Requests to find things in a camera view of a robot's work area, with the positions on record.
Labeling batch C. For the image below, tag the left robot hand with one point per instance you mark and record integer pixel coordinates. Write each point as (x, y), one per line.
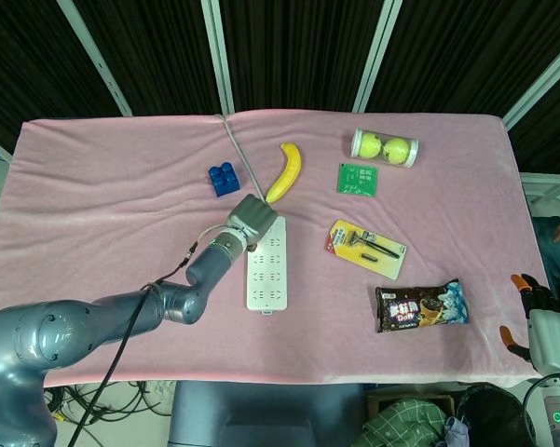
(254, 216)

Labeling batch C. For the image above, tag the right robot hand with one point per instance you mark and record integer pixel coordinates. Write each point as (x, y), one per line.
(554, 340)

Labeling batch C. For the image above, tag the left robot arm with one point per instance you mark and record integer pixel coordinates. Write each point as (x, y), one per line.
(74, 326)

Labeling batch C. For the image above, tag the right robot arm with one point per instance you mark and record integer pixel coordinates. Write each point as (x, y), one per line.
(559, 414)

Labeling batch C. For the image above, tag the blue toy brick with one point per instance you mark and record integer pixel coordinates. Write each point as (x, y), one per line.
(226, 184)

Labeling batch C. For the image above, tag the white power strip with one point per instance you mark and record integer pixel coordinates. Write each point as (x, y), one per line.
(268, 288)

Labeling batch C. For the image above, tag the yellow banana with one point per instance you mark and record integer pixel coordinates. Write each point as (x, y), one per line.
(291, 170)

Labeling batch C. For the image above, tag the bystander in dark clothes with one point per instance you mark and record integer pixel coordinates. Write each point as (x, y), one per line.
(556, 265)

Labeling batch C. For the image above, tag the black bin bag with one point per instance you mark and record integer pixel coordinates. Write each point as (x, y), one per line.
(494, 414)

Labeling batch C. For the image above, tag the green sachet packet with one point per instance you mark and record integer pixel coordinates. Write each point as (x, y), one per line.
(358, 179)

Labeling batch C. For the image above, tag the razor in yellow blister pack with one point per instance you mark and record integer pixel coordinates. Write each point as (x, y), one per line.
(365, 249)

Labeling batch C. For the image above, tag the clear tennis ball tube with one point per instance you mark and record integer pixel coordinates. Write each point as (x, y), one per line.
(355, 142)

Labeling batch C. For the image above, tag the brown cardboard box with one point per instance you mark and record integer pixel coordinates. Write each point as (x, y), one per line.
(442, 402)

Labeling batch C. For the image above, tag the pink table cloth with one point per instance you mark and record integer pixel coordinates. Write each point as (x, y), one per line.
(121, 233)

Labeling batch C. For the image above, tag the brown chocolate snack bag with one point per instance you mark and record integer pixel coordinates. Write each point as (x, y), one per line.
(421, 307)

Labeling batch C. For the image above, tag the plain yellow tennis ball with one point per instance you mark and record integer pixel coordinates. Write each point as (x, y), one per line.
(371, 144)

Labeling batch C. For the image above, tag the white metal rack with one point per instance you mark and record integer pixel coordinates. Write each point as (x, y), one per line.
(550, 186)

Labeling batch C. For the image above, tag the green checkered cloth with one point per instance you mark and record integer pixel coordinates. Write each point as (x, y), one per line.
(400, 426)

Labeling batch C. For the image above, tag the black pleated curtain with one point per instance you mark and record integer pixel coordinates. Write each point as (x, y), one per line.
(307, 46)

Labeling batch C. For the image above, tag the dark grey robot torso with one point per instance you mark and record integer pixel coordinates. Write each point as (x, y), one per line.
(261, 414)

